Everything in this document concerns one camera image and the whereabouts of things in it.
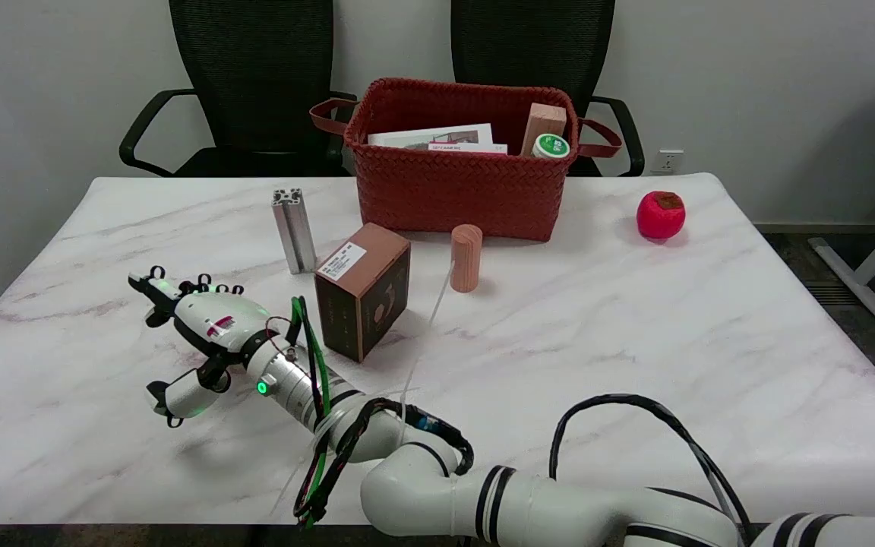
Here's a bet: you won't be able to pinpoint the black wrist cable bundle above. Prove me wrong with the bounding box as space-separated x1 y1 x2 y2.
293 399 476 525

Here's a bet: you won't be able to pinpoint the white desk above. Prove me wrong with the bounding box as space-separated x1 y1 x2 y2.
808 74 875 340

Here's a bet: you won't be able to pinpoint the red woven basket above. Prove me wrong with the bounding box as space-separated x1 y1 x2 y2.
310 77 624 243

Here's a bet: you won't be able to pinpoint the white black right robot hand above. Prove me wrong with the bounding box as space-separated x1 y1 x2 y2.
128 266 286 428

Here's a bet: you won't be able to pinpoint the green wrist cable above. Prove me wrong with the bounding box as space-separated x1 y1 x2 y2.
289 296 332 529

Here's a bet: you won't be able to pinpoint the thin white cable tie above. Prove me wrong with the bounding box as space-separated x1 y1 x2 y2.
400 262 455 426

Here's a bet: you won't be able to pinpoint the brown cardboard box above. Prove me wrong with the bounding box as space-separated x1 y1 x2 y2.
314 223 412 363

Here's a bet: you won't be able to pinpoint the white bottle green lid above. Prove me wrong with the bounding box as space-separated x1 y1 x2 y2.
532 133 571 160

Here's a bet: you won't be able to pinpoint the wooden cylinder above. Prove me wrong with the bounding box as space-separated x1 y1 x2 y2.
450 224 484 293

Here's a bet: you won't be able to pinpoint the wooden block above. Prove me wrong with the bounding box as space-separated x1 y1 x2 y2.
520 103 567 157

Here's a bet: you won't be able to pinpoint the white booklets in basket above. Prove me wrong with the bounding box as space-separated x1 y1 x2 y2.
368 124 494 149

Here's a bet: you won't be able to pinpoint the silver aluminium extrusion profile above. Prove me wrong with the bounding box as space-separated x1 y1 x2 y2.
271 188 317 275

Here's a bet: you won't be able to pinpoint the black office chair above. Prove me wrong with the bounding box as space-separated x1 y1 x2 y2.
119 0 359 178
450 0 646 178

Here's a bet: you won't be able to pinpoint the red toy persimmon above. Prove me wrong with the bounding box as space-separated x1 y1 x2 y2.
637 191 687 242

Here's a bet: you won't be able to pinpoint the long black looping cable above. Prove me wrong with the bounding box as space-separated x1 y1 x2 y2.
549 394 751 544

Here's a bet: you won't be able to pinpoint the white box pink label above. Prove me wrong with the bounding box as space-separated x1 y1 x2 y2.
428 141 508 155

